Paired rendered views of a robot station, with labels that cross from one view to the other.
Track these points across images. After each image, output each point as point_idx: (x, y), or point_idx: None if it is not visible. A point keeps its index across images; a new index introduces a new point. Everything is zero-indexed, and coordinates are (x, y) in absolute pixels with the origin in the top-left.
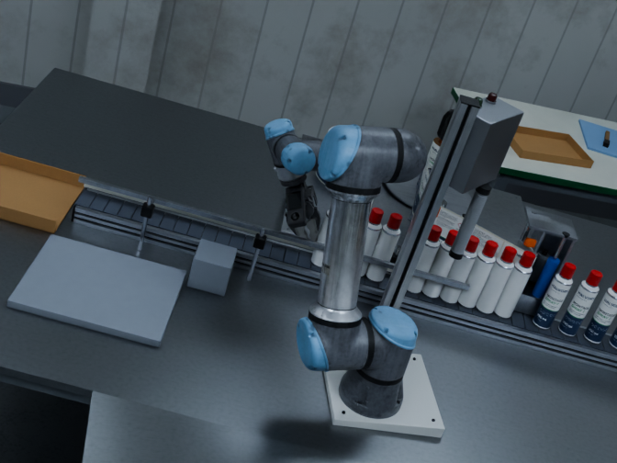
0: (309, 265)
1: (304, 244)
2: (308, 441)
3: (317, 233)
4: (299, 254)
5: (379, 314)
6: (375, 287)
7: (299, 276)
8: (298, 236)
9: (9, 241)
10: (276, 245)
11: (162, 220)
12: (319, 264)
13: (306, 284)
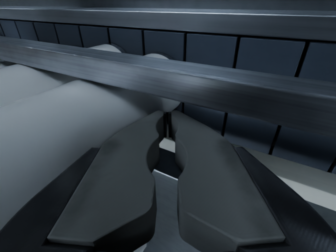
0: (188, 60)
1: (190, 62)
2: None
3: (110, 138)
4: (222, 116)
5: None
6: (36, 23)
7: (227, 11)
8: (223, 139)
9: None
10: (316, 151)
11: None
12: (150, 55)
13: (207, 9)
